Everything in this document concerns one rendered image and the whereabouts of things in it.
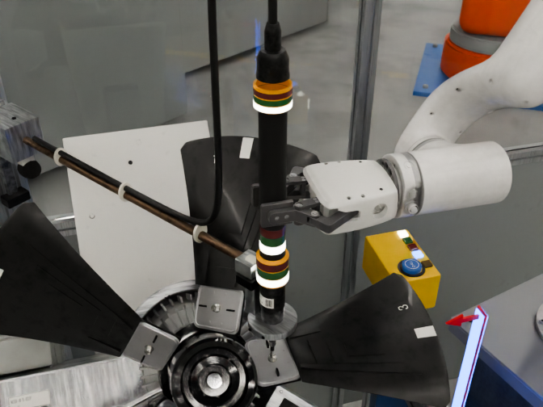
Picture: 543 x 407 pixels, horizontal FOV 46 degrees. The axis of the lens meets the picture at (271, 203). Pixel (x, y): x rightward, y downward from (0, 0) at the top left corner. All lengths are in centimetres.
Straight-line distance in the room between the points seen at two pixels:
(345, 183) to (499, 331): 69
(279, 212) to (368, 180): 12
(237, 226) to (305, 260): 91
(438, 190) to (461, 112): 15
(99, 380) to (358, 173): 52
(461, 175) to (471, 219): 117
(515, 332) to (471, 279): 79
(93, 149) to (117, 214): 12
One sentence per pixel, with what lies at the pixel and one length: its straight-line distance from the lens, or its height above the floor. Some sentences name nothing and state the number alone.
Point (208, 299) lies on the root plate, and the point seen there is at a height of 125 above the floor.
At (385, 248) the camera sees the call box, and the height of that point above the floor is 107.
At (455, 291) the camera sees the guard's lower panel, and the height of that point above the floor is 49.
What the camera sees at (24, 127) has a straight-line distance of 124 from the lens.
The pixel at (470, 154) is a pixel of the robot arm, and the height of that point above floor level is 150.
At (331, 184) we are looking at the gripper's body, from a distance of 80.
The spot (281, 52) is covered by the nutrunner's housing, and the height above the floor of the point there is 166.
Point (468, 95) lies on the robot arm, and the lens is 91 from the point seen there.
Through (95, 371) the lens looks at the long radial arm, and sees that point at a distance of 107.
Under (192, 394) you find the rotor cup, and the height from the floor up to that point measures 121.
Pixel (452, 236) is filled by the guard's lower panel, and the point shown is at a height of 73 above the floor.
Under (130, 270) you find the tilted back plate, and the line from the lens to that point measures 117.
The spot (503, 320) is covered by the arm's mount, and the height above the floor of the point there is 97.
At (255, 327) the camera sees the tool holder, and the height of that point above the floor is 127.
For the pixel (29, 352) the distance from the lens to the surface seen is 111.
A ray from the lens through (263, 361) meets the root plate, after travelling 98.
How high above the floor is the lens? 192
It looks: 35 degrees down
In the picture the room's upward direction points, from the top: straight up
